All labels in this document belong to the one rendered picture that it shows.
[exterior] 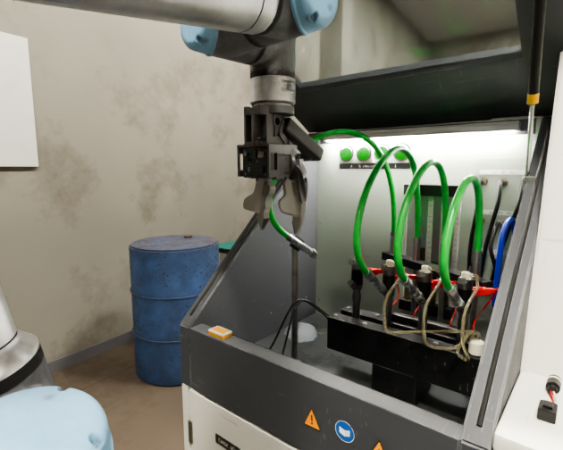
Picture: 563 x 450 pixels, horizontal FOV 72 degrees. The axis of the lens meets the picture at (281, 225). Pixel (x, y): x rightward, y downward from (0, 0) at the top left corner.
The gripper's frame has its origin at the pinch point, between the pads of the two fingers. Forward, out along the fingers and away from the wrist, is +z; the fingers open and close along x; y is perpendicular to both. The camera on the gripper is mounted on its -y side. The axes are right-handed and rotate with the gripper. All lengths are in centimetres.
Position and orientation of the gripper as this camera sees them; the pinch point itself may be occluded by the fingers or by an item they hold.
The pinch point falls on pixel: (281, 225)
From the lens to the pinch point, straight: 69.4
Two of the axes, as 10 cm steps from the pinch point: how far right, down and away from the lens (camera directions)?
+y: -6.4, 1.1, -7.6
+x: 7.7, 0.9, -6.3
